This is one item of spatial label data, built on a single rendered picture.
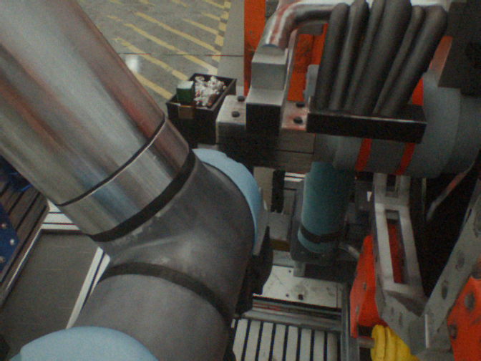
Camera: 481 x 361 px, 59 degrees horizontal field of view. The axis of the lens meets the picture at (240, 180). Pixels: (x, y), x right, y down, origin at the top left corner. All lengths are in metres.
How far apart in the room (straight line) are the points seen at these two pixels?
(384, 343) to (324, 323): 0.57
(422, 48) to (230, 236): 0.21
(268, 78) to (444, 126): 0.25
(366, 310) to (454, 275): 0.39
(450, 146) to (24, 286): 1.08
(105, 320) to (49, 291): 1.06
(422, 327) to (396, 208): 0.37
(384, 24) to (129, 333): 0.28
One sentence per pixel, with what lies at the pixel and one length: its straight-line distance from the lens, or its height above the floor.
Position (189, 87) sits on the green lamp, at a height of 0.66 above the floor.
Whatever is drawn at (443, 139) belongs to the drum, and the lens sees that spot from 0.55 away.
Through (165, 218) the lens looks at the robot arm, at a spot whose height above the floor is 1.00.
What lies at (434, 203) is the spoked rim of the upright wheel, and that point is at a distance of 0.83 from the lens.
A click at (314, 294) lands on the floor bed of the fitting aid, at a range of 1.33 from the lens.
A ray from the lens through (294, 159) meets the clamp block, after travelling 0.39.
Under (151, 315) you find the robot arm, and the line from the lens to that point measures 0.20.
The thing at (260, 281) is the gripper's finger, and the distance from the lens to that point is 0.40.
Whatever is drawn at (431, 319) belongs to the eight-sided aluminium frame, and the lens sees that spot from 0.48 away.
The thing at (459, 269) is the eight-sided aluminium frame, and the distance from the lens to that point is 0.41.
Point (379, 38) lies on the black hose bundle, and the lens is 0.35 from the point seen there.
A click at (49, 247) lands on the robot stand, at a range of 1.37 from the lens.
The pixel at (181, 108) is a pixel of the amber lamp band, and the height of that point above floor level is 0.60.
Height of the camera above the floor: 1.15
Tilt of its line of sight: 40 degrees down
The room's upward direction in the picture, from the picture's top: straight up
